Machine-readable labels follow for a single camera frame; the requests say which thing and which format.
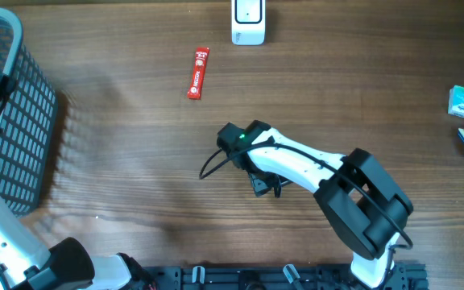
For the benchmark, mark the red coffee stick sachet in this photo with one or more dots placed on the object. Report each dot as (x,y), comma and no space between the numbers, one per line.
(200,62)

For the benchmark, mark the white barcode scanner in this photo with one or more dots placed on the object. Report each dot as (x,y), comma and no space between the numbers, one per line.
(248,22)

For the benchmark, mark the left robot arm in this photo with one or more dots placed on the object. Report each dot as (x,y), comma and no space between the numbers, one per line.
(25,262)

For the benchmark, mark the grey plastic shopping basket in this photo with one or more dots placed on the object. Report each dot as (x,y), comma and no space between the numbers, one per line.
(27,117)

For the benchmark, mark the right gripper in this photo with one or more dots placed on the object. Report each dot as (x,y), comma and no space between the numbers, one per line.
(262,185)

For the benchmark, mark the teal white small box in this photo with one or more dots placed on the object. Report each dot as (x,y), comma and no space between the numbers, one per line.
(456,101)

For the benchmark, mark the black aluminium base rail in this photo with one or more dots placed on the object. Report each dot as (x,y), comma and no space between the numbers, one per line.
(404,276)

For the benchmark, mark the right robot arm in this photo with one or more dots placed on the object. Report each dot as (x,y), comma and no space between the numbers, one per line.
(366,208)

